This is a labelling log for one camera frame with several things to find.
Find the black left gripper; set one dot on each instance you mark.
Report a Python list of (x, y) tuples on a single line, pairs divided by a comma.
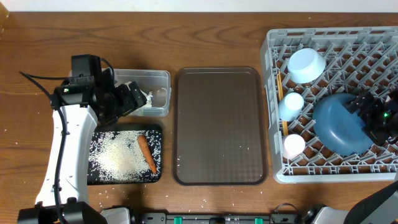
[(129, 103)]

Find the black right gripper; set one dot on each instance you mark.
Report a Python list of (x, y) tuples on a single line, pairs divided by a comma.
[(375, 103)]

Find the white tissue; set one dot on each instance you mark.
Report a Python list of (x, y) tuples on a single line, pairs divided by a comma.
[(148, 96)]

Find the dark blue plate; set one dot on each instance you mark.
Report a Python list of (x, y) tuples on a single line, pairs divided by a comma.
[(338, 129)]

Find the orange carrot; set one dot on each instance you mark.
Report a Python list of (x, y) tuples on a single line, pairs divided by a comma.
[(142, 142)]

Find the light blue rice bowl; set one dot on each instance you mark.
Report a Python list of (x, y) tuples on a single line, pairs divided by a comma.
[(306, 65)]

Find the light blue cup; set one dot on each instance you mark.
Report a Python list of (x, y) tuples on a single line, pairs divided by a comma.
[(290, 107)]

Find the pink cup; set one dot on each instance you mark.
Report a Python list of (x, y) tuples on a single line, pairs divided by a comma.
[(293, 145)]

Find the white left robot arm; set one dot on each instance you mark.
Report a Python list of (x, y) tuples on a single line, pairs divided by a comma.
[(63, 196)]

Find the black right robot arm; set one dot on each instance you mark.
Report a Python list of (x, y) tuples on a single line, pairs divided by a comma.
[(380, 207)]

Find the grey dishwasher rack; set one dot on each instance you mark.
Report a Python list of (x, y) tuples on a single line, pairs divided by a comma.
[(358, 59)]

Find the clear plastic bin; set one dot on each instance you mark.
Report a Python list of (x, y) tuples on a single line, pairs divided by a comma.
[(156, 81)]

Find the black tray bin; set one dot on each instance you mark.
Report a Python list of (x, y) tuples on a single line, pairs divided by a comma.
[(124, 130)]

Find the brown serving tray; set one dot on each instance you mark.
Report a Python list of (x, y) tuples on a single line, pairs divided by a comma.
[(219, 134)]

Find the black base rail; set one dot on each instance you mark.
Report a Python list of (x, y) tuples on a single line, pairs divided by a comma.
[(163, 218)]

